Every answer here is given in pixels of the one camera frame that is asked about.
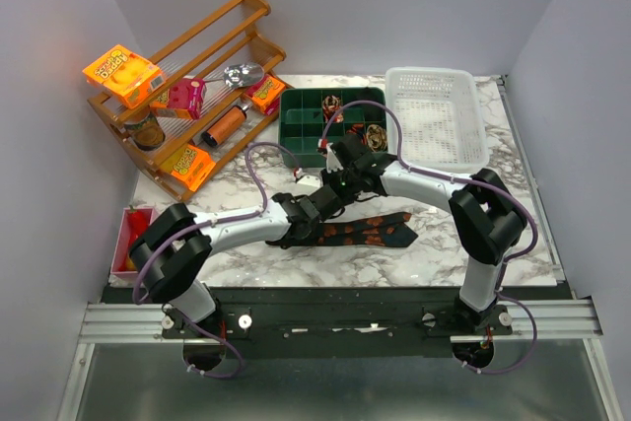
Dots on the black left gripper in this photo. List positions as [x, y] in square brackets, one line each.
[309, 241]

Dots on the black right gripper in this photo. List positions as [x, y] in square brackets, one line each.
[328, 177]

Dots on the dark orange-patterned necktie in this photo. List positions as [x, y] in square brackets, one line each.
[389, 230]

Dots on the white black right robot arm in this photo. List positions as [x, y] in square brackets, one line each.
[487, 218]

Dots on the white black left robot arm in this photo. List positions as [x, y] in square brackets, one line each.
[171, 252]

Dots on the rolled beige patterned tie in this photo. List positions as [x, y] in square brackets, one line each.
[376, 138]

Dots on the rolled orange black tie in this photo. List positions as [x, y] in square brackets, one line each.
[358, 130]

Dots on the rolled tie top compartment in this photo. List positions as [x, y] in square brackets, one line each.
[330, 106]

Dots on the black cloth in tray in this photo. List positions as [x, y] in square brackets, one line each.
[370, 95]

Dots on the green compartment organizer tray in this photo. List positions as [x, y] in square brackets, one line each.
[302, 124]

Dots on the white plastic basket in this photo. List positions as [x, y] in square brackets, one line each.
[437, 118]

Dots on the orange black bottle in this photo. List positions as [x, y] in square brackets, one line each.
[225, 126]

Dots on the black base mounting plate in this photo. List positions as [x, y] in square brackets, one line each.
[293, 323]

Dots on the small orange pink box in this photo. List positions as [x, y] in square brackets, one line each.
[265, 94]

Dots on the lower orange sponge box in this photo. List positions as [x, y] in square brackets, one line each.
[190, 165]

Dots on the silver metal spoon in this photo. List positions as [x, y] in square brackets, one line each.
[240, 75]

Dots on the wooden three-tier rack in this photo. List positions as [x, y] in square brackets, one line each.
[226, 37]

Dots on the pink sponge box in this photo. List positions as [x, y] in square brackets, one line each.
[183, 100]

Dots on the red toy pepper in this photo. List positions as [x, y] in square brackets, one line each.
[138, 221]

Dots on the pink plastic bin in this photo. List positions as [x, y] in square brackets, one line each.
[124, 241]

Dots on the food can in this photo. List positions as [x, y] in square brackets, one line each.
[145, 131]

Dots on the yellow toy corn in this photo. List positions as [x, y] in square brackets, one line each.
[129, 265]

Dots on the large orange sponge box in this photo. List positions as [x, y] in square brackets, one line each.
[126, 75]

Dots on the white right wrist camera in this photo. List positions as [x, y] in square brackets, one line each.
[332, 163]

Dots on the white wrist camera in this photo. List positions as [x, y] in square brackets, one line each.
[308, 182]
[332, 163]

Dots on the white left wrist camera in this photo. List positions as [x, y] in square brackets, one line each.
[308, 182]

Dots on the aluminium frame rail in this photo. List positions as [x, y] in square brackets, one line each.
[555, 320]

